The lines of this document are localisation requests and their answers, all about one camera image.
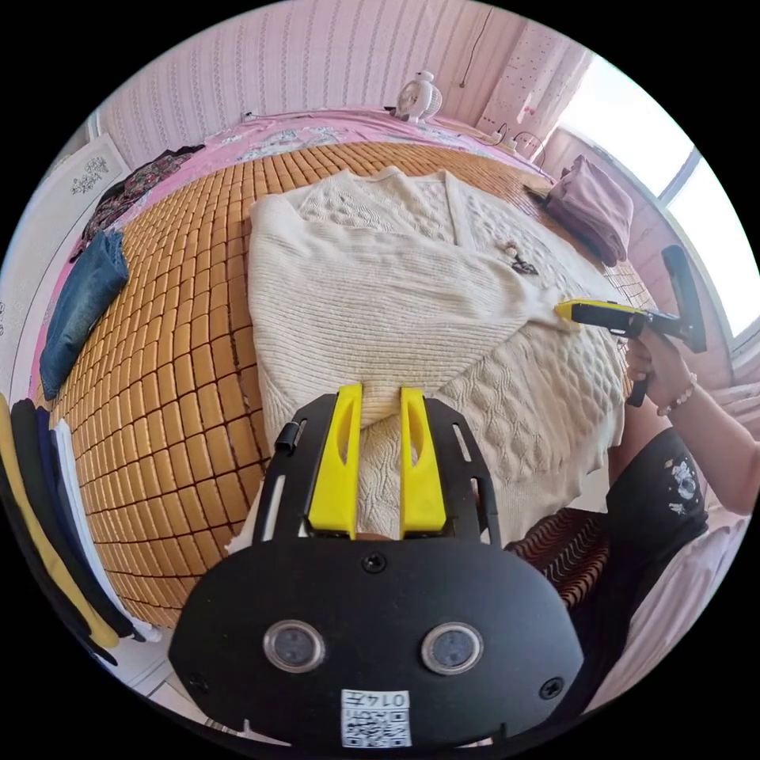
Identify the folded mauve garment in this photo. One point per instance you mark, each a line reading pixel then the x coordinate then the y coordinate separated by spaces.
pixel 594 208

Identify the white table fan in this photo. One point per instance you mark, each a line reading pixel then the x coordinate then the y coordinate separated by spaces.
pixel 418 98

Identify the beige knitted sweater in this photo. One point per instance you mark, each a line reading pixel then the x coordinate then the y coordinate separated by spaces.
pixel 368 303

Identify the bed with woven mat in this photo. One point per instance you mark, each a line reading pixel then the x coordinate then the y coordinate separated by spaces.
pixel 172 380

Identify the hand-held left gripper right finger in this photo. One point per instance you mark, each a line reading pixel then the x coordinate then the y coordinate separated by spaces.
pixel 420 481

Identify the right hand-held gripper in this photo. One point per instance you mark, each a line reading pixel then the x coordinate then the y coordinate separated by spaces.
pixel 659 323

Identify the folded blue jeans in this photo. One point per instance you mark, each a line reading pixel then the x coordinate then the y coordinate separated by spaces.
pixel 83 309

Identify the window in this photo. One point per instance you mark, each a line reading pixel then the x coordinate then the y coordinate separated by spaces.
pixel 647 136

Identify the person's right forearm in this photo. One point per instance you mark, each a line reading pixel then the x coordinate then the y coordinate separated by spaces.
pixel 721 439

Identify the person's body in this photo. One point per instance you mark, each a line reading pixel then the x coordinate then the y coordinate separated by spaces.
pixel 653 505

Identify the person's right hand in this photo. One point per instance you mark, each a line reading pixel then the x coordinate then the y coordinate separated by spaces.
pixel 662 368

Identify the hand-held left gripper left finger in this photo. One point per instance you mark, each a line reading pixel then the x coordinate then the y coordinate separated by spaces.
pixel 334 475

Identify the pile of dark floral clothes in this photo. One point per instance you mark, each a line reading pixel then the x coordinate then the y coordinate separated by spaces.
pixel 130 190

